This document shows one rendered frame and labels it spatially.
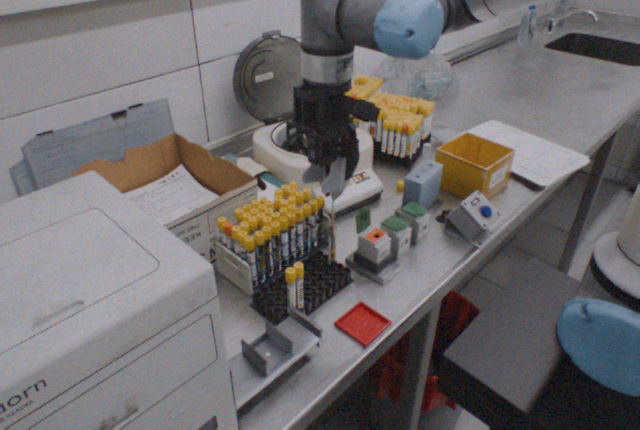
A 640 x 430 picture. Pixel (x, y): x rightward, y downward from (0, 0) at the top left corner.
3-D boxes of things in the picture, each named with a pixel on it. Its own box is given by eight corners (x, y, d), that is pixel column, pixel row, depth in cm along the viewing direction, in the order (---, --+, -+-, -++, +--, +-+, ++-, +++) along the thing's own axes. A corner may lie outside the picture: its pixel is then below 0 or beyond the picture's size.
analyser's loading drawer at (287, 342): (211, 437, 62) (207, 413, 60) (183, 404, 66) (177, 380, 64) (322, 345, 75) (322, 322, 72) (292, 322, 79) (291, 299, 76)
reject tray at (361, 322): (365, 348, 77) (366, 344, 76) (333, 325, 81) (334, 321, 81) (391, 324, 81) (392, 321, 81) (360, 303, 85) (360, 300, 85)
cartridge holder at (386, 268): (383, 285, 89) (384, 270, 87) (344, 263, 94) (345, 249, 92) (400, 270, 92) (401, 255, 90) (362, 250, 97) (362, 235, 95)
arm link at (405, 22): (466, -15, 58) (391, -26, 65) (412, -1, 52) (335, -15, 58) (456, 50, 63) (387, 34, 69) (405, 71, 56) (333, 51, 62)
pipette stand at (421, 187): (422, 226, 104) (428, 186, 99) (394, 214, 108) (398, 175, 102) (443, 205, 111) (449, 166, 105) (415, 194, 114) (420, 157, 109)
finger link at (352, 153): (329, 175, 80) (328, 125, 75) (337, 171, 81) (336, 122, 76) (352, 184, 77) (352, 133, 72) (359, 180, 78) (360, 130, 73)
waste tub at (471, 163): (478, 208, 110) (487, 169, 104) (429, 185, 118) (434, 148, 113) (508, 186, 117) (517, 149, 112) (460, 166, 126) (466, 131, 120)
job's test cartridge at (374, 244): (376, 272, 90) (378, 245, 86) (355, 261, 92) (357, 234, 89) (389, 261, 92) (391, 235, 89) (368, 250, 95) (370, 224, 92)
